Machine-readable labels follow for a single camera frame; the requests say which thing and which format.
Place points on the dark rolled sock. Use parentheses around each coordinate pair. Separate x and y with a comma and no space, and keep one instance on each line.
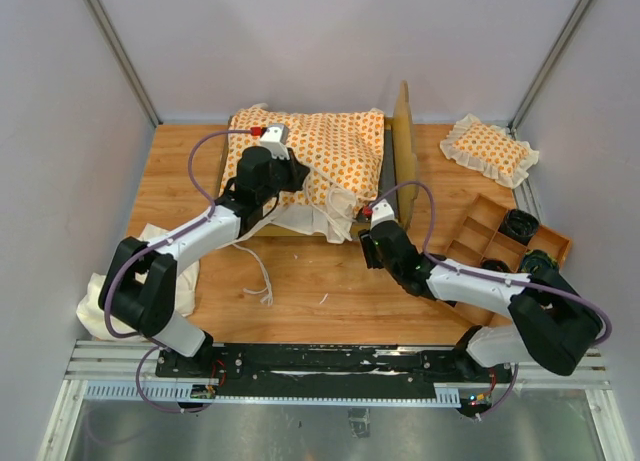
(519,226)
(536,260)

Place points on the wooden compartment organizer box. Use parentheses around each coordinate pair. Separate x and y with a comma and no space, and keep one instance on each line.
(477,239)

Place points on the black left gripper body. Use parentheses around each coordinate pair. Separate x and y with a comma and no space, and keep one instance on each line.
(284,178)

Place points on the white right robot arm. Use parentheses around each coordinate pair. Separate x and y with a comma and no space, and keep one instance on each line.
(550,323)

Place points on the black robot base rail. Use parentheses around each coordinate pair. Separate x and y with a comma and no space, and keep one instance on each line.
(311,374)

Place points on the wooden pet bed frame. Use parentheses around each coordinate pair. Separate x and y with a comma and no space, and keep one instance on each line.
(398,171)

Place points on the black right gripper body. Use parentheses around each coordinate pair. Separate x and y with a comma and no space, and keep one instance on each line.
(373,257)

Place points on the duck print small pillow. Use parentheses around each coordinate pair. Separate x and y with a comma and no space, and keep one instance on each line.
(489,150)

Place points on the duck print bed cover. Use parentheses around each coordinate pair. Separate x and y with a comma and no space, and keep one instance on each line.
(344,152)

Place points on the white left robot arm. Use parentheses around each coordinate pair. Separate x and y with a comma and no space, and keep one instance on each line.
(139,291)

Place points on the dark rolled sock upper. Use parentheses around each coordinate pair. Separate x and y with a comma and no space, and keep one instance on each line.
(519,226)

